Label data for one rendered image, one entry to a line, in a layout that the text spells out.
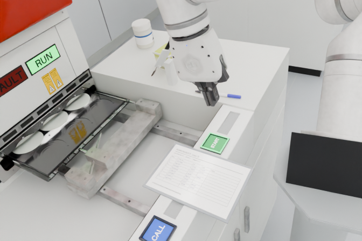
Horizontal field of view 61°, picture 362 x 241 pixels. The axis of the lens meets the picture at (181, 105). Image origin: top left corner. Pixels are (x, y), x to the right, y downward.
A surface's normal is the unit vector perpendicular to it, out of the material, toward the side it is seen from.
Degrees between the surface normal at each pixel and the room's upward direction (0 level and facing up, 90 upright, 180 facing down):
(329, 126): 53
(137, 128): 0
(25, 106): 90
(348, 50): 48
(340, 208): 0
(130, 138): 0
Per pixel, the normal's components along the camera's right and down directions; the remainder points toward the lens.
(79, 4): 0.86, 0.22
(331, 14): -0.67, 0.69
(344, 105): -0.51, -0.12
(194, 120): -0.50, 0.60
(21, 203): -0.14, -0.77
